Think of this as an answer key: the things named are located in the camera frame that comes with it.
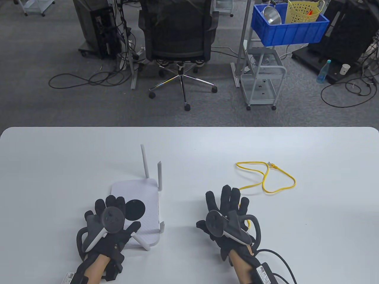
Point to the metal bowl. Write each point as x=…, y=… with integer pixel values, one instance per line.
x=271, y=15

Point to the white metal rolling cart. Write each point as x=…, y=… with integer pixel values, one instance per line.
x=262, y=102

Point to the blue water bottle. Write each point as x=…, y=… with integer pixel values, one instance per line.
x=322, y=74

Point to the black wrist bracket module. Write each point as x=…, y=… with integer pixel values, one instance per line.
x=225, y=255
x=114, y=266

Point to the blue plastic crate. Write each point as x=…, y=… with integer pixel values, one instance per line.
x=290, y=32

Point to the black equipment rack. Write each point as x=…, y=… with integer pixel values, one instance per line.
x=340, y=35

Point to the person's right forearm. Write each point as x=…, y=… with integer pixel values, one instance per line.
x=241, y=266

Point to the white power strip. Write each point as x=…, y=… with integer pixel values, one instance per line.
x=140, y=53

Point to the grey metal desk leg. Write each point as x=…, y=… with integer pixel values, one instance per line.
x=133, y=80
x=237, y=77

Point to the small white wheeled cart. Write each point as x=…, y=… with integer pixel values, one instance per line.
x=32, y=4
x=222, y=6

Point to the person's left forearm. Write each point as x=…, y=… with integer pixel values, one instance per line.
x=94, y=269

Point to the yellow plastic basket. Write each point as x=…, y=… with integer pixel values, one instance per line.
x=299, y=11

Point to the black computer tower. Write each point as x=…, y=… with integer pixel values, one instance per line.
x=88, y=23

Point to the white paper cup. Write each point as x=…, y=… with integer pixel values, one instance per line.
x=344, y=69

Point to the grey white hand controller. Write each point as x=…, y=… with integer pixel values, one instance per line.
x=214, y=223
x=112, y=219

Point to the person's right hand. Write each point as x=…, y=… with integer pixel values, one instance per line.
x=226, y=198

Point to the black mesh office chair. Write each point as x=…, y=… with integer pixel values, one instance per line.
x=177, y=29

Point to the white router with black circle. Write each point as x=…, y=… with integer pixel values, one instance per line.
x=148, y=192

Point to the person's left hand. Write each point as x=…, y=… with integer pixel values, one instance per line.
x=114, y=202

